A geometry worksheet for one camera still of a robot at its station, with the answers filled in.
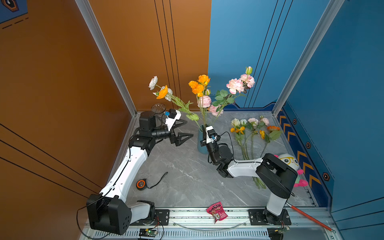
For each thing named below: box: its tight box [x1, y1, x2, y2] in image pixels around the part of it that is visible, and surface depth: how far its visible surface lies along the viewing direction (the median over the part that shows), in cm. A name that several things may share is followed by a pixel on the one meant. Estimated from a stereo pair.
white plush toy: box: [274, 153, 299, 171], surface depth 87 cm
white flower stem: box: [148, 75, 203, 131], surface depth 74 cm
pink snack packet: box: [206, 201, 228, 225], surface depth 76 cm
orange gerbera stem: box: [260, 125, 282, 158], surface depth 104 cm
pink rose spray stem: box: [211, 66, 256, 123], surface depth 67 cm
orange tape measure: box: [136, 179, 147, 191], surface depth 83 cm
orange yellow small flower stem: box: [156, 85, 202, 128], surface depth 72 cm
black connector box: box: [267, 227, 284, 240], surface depth 71 cm
